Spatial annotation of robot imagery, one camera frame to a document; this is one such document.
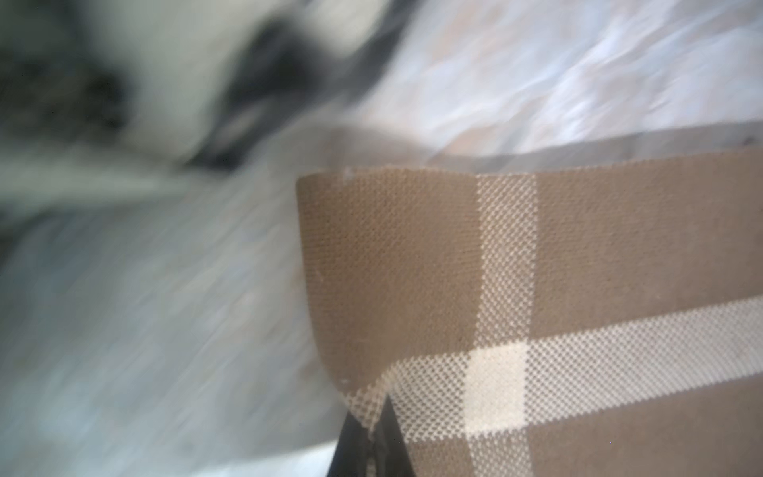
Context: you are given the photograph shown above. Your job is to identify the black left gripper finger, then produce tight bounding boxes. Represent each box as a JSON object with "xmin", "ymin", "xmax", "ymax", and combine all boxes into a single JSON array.
[{"xmin": 327, "ymin": 396, "xmax": 415, "ymax": 477}]

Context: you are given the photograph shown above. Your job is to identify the beige plaid scarf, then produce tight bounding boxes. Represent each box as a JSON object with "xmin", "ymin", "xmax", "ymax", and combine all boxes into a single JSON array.
[{"xmin": 296, "ymin": 149, "xmax": 762, "ymax": 476}]

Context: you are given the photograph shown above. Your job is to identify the black white houndstooth scarf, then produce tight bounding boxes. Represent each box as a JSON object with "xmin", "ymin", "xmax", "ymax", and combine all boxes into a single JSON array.
[{"xmin": 1, "ymin": 1, "xmax": 422, "ymax": 208}]

